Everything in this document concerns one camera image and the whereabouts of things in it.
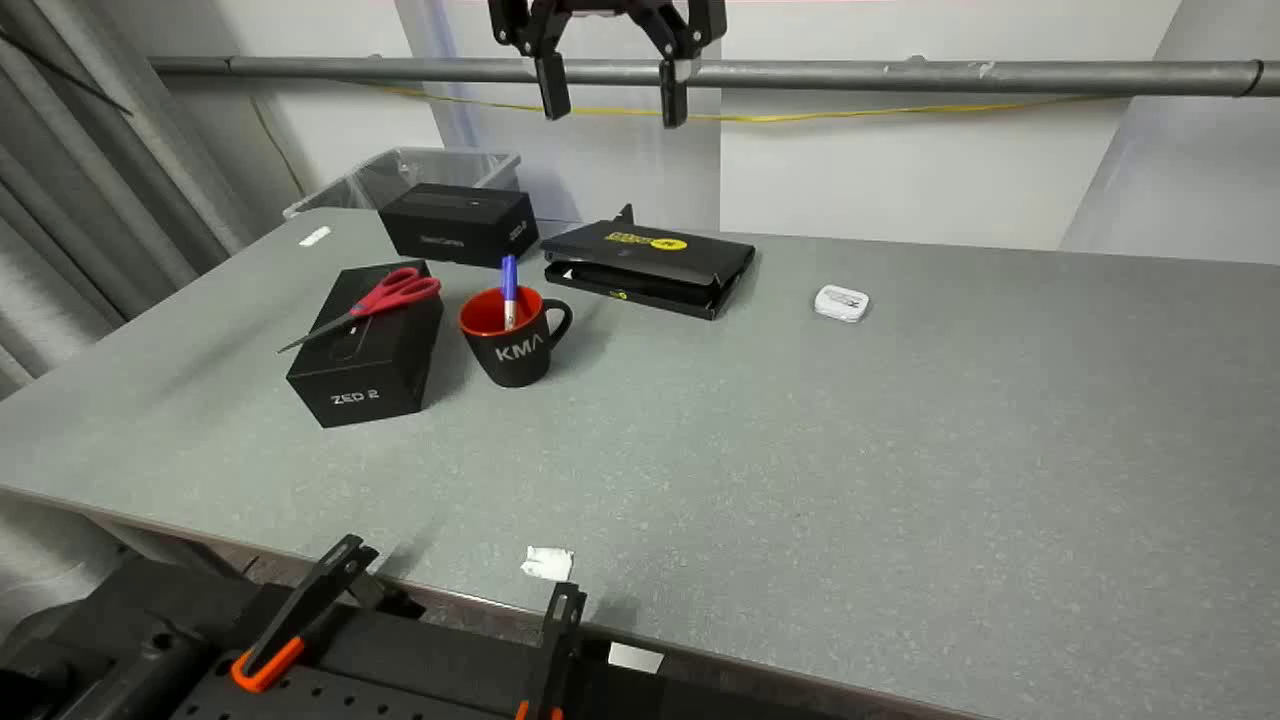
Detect small white plastic object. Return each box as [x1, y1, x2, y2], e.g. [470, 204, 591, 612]
[811, 280, 875, 329]

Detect grey curtain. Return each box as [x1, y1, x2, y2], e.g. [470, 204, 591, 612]
[0, 0, 236, 396]

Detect red handled scissors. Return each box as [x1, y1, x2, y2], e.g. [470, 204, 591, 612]
[277, 265, 445, 360]

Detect black mug red inside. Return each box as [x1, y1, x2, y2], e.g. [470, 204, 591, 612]
[458, 280, 577, 392]

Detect flat black case yellow label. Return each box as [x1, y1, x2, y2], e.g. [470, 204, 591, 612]
[537, 204, 759, 325]

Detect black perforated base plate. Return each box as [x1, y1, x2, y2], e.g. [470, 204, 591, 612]
[168, 603, 713, 720]

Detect black box under scissors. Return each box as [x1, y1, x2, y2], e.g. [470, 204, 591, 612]
[279, 261, 449, 434]

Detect grey metal rail pipe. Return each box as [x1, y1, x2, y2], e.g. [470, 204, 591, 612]
[149, 52, 1280, 100]

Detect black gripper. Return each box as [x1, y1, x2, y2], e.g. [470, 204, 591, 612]
[483, 0, 731, 133]

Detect black clamp orange handle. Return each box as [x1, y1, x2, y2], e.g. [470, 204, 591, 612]
[226, 531, 384, 702]
[510, 579, 591, 720]

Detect black stereo camera box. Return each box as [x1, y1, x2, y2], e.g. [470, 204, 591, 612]
[377, 181, 546, 270]

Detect blue and white marker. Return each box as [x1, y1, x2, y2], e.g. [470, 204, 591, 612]
[496, 254, 524, 336]

